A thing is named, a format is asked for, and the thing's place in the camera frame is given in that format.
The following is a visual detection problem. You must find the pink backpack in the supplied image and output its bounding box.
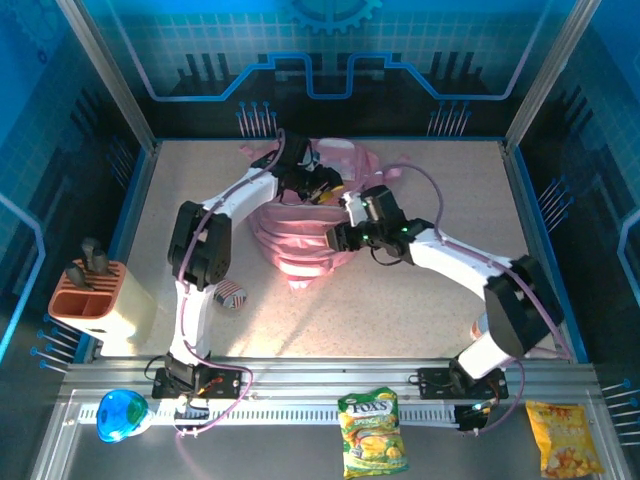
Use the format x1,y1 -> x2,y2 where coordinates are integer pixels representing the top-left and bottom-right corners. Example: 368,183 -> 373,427
239,138 -> 414,291

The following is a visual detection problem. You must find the flag print pouch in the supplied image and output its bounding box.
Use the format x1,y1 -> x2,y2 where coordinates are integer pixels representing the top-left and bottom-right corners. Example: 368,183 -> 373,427
213,279 -> 248,311

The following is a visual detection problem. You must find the green candy bag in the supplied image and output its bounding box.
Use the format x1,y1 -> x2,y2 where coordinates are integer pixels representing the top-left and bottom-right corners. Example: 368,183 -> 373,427
337,386 -> 410,480

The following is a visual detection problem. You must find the yellow snack bag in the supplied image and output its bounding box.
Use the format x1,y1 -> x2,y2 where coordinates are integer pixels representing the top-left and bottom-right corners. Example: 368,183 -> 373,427
524,399 -> 605,479

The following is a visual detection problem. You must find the black right connector box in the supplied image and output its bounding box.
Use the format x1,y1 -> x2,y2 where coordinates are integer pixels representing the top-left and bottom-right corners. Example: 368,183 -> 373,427
453,402 -> 497,435

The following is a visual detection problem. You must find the black connector box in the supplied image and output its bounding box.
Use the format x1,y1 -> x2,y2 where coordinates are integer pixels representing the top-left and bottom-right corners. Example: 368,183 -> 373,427
453,402 -> 497,435
172,398 -> 211,432

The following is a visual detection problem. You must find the black left connector box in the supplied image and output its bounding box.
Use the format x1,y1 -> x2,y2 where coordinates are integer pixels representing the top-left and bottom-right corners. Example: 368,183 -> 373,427
172,398 -> 211,432

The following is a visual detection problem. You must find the orange and cream knife block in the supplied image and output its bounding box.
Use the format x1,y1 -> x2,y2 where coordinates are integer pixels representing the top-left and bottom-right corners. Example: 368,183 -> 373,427
48,259 -> 157,346

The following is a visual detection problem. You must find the blue and green plastic ball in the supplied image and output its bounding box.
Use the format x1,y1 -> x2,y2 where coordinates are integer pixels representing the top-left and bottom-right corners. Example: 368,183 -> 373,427
95,389 -> 150,445

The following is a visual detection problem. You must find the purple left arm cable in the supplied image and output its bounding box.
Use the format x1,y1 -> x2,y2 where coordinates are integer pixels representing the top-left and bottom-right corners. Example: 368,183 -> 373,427
174,128 -> 321,441

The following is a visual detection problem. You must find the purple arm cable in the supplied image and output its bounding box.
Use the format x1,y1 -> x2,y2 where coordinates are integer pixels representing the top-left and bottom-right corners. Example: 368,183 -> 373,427
394,163 -> 574,436
174,128 -> 321,441

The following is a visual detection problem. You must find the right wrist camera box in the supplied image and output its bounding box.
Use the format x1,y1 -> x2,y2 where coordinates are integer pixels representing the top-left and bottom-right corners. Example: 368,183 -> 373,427
339,193 -> 367,227

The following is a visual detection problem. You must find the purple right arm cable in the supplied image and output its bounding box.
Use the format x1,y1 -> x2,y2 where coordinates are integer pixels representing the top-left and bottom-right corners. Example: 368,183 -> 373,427
394,163 -> 574,436

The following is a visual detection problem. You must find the aluminium cross rail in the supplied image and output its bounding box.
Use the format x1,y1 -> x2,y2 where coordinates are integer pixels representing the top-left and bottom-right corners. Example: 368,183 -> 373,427
59,357 -> 604,401

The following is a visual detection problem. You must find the aluminium side rail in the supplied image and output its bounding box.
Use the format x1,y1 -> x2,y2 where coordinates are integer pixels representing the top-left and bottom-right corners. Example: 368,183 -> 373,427
92,140 -> 162,360
501,140 -> 572,360

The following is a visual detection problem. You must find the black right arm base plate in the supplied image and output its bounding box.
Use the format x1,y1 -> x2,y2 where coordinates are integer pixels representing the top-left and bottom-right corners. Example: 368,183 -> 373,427
417,367 -> 509,400

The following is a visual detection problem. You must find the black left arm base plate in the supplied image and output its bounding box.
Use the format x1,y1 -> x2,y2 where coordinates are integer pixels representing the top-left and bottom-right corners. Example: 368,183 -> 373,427
151,368 -> 250,400

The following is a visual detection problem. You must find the white slotted cable duct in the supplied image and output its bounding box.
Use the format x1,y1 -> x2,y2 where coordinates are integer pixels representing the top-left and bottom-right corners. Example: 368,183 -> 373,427
77,402 -> 461,427

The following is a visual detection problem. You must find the aluminium frame post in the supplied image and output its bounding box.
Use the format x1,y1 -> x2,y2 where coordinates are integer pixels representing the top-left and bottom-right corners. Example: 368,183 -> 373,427
504,0 -> 601,154
54,0 -> 160,154

